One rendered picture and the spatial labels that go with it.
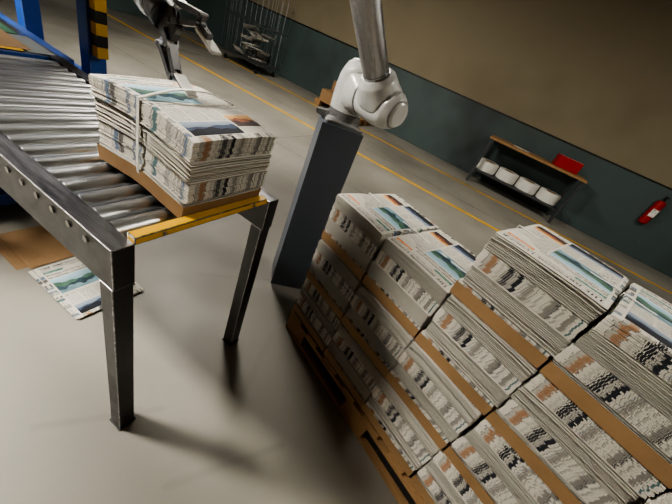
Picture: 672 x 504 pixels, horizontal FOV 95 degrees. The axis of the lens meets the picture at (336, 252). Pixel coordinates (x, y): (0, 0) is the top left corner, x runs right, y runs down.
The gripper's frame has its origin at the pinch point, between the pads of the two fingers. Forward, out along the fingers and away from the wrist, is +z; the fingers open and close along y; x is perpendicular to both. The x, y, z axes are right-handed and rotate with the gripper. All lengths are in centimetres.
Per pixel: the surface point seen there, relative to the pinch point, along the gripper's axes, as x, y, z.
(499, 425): -14, -8, 122
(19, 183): 33, 41, -1
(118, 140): 13.3, 26.0, -0.5
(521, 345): -18, -24, 102
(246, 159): -3.6, 6.7, 21.5
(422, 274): -30, -6, 78
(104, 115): 13.5, 24.6, -7.3
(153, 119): 13.8, 8.6, 7.0
